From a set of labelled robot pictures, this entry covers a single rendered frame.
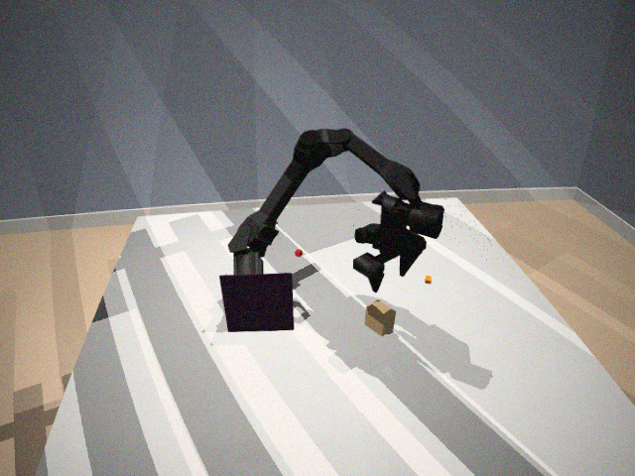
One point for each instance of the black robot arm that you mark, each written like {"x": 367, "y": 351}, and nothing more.
{"x": 257, "y": 231}

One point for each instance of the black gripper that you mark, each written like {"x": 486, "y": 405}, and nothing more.
{"x": 408, "y": 245}

